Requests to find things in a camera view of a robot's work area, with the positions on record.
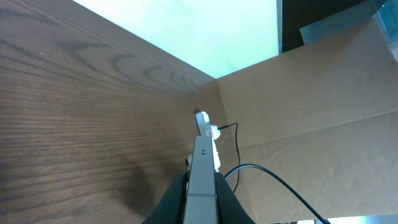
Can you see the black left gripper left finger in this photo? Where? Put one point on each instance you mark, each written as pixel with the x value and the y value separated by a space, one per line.
pixel 170 208

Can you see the brown cardboard box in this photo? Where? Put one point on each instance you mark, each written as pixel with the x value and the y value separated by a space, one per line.
pixel 323 117

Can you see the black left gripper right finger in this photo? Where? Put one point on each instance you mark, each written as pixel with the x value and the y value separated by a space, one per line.
pixel 230 210

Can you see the white power strip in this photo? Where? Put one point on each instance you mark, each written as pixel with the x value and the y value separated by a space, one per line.
pixel 211 131

